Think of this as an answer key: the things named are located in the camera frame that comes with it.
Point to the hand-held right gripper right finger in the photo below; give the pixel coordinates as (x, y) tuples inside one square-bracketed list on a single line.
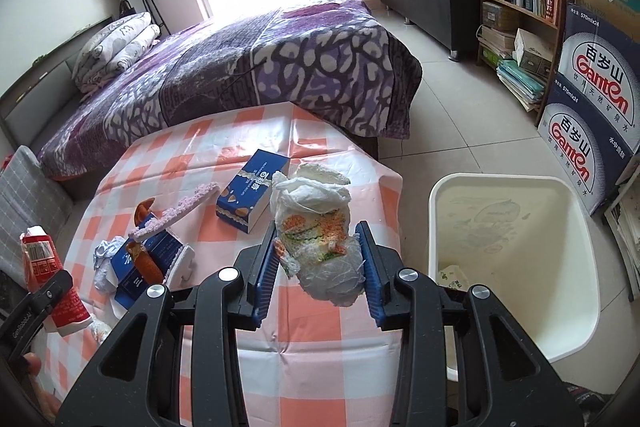
[(373, 294)]

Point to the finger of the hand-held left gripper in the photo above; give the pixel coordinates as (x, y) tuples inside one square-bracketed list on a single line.
[(47, 297)]

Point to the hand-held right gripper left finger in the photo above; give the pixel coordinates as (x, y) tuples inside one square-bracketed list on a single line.
[(265, 279)]

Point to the red drink carton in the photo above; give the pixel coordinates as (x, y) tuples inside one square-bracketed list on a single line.
[(42, 252)]

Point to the pale wrapper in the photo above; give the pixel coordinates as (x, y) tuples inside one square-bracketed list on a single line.
[(105, 262)]

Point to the white plastic bag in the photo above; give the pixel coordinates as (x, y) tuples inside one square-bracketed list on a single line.
[(320, 232)]

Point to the small blue carton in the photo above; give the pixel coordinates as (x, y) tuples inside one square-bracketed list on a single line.
[(132, 279)]

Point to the blue rectangular paper box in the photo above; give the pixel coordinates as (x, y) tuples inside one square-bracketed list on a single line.
[(250, 192)]

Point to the orange peel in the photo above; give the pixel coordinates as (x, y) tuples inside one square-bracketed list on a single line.
[(146, 264)]

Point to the white plastic bin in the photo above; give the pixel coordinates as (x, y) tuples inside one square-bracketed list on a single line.
[(520, 247)]

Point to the person's left hand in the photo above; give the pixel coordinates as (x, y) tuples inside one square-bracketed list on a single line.
[(31, 363)]

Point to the orange checked tablecloth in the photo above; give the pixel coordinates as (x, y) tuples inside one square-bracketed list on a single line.
[(310, 342)]

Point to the small printed wrapper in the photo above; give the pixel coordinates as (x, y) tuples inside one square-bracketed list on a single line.
[(452, 278)]

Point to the grey checked cushion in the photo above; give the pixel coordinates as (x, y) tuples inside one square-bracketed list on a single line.
[(27, 202)]

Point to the purple patterned blanket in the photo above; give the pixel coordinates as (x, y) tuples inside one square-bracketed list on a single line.
[(225, 72)]

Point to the grey bed headboard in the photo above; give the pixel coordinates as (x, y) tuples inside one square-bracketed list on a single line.
[(35, 72)]

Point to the stack of green booklets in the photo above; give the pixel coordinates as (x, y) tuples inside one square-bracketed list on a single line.
[(522, 84)]

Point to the blue white cardboard box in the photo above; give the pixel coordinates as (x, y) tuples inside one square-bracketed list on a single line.
[(600, 62), (585, 147)]

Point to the folded grey patterned quilt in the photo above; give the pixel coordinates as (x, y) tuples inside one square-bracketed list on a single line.
[(117, 44)]

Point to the stack of shelf books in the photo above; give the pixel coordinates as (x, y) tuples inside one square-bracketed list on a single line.
[(497, 34)]

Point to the white tissue box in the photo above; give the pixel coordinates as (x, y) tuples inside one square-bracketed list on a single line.
[(535, 52)]

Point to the black handbag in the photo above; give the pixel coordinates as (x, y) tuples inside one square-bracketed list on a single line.
[(126, 9)]

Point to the black leather bench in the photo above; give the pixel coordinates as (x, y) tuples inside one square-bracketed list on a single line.
[(435, 2)]

